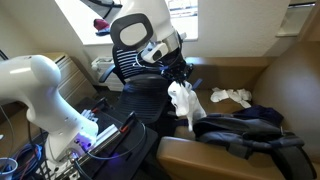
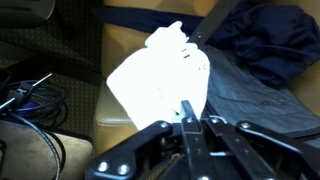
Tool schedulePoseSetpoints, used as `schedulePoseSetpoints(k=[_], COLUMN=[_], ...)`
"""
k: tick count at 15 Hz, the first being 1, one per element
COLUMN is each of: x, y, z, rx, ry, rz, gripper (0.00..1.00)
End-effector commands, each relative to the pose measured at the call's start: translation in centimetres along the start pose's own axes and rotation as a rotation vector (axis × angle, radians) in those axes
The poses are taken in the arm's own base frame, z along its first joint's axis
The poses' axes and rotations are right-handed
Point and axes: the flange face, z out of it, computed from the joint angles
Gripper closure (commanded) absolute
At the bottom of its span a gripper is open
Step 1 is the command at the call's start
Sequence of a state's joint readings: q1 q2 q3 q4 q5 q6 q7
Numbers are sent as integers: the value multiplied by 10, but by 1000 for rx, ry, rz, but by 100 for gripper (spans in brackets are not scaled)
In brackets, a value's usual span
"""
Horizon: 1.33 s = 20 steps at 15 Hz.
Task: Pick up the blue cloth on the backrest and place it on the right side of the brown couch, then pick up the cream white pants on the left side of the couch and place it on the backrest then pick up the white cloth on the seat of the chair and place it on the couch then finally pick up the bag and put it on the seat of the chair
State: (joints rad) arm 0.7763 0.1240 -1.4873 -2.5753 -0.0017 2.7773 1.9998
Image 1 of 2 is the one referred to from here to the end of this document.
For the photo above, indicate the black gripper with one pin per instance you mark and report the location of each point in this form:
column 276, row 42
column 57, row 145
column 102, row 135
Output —
column 176, row 65

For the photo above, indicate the dark blue cloth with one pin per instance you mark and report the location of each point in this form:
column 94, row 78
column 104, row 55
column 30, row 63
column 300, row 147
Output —
column 260, row 113

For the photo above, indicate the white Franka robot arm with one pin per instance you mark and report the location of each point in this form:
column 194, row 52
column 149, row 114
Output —
column 36, row 93

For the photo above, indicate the small white cloth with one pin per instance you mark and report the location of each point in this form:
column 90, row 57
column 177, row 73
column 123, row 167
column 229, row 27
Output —
column 219, row 95
column 241, row 96

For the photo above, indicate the black slatted office chair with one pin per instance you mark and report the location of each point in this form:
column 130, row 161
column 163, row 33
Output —
column 143, row 96

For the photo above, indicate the black red bar clamp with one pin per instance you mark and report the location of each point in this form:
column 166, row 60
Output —
column 100, row 105
column 128, row 121

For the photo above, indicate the brown leather armchair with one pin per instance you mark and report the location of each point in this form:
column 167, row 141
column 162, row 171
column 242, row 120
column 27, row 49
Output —
column 200, row 160

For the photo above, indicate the dark grey backpack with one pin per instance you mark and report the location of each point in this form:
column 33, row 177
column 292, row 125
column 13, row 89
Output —
column 246, row 133

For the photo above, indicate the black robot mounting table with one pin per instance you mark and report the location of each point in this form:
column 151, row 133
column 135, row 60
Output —
column 133, row 156

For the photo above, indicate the maroon and blue cap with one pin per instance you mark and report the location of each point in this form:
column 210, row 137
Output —
column 100, row 25

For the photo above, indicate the beige wooden drawer cabinet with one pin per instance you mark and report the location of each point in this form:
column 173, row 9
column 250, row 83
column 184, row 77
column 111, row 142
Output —
column 70, row 80

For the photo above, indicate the white paper cup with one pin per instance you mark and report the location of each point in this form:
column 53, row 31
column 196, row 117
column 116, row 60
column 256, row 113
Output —
column 7, row 168

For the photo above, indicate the white wrist camera block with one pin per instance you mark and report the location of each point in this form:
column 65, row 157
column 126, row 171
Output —
column 155, row 52

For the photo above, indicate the window frame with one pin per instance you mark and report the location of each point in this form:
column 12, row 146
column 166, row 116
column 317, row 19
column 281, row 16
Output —
column 185, row 10

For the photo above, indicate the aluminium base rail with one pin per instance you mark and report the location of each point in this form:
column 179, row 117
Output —
column 106, row 133

